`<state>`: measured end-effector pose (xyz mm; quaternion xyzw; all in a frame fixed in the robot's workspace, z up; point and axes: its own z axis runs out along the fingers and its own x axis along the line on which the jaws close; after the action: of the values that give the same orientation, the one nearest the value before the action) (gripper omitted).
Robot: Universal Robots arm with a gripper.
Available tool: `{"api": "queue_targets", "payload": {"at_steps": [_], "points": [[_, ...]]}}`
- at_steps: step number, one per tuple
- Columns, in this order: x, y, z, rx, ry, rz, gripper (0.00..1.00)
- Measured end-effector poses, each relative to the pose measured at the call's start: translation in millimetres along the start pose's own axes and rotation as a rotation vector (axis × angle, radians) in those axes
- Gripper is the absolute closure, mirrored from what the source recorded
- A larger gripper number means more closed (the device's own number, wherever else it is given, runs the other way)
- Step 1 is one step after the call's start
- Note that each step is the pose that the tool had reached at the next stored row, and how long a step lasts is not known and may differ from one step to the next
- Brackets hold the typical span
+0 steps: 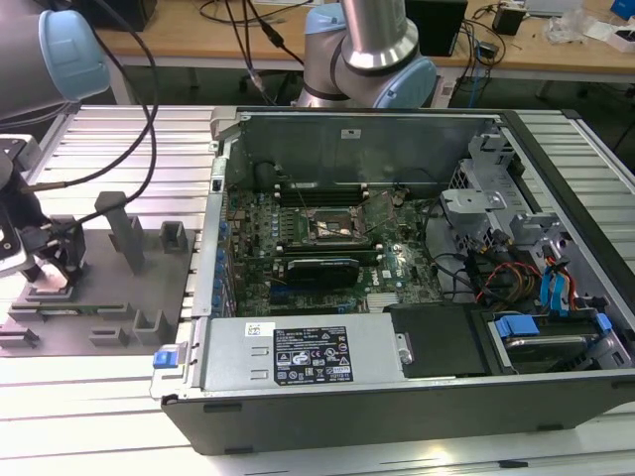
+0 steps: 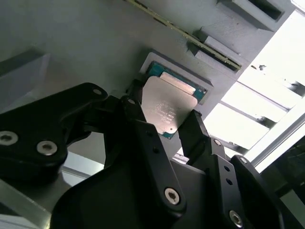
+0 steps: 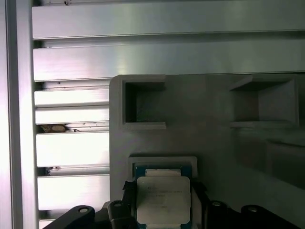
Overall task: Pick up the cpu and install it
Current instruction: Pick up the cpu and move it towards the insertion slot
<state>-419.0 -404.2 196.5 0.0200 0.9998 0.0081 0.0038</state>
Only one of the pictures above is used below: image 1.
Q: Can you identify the grey flat device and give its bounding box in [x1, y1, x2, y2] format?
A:
[524, 0, 582, 14]

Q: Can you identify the grey metal drive cage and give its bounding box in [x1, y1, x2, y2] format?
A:
[439, 129, 576, 279]

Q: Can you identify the black PC case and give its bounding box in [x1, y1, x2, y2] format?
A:
[148, 106, 635, 456]

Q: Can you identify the black graphics card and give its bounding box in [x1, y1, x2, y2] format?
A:
[283, 255, 362, 290]

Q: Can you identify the small black box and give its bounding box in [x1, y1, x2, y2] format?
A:
[492, 5, 526, 36]

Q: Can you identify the grey parts rack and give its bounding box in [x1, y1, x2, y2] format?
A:
[0, 190, 202, 357]

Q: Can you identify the blue flat data wire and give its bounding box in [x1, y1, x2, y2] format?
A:
[539, 270, 560, 317]
[555, 273, 575, 319]

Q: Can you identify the silver chipset heatsink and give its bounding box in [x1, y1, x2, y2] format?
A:
[366, 292, 398, 314]

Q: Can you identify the red yellow wire bundle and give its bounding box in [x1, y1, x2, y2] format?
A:
[475, 261, 543, 304]

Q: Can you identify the black sleeved cable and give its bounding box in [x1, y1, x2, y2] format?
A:
[463, 232, 502, 304]

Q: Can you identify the wooden desk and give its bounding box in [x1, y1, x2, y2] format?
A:
[93, 0, 312, 105]
[436, 0, 635, 98]

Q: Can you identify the metal socket cover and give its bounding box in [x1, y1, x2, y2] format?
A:
[357, 189, 399, 235]

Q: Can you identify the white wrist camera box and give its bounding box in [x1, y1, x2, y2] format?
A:
[0, 221, 27, 279]

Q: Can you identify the hard disk in blue carrier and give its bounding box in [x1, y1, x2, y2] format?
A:
[488, 310, 614, 374]

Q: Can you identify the large black box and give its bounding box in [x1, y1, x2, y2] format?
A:
[91, 0, 159, 32]

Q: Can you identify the black RAM slot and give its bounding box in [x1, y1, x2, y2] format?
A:
[275, 241, 381, 251]
[277, 246, 383, 258]
[276, 185, 367, 194]
[275, 178, 366, 188]
[277, 191, 368, 201]
[278, 197, 369, 207]

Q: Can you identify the black plastic shroud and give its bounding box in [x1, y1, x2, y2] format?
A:
[384, 302, 492, 379]

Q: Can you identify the clear plastic bag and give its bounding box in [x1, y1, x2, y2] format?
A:
[543, 8, 599, 46]

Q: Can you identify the black camera cable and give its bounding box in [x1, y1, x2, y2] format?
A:
[47, 98, 160, 237]
[22, 0, 160, 192]

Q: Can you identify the grey power supply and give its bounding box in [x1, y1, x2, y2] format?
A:
[200, 316, 413, 392]

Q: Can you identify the CPU socket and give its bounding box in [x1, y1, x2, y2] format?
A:
[307, 206, 367, 245]

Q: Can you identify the green RAM stick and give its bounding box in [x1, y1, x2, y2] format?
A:
[29, 304, 125, 316]

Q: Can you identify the blue network cable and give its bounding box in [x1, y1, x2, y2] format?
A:
[469, 61, 486, 108]

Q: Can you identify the green motherboard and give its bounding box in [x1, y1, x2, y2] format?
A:
[225, 187, 445, 318]

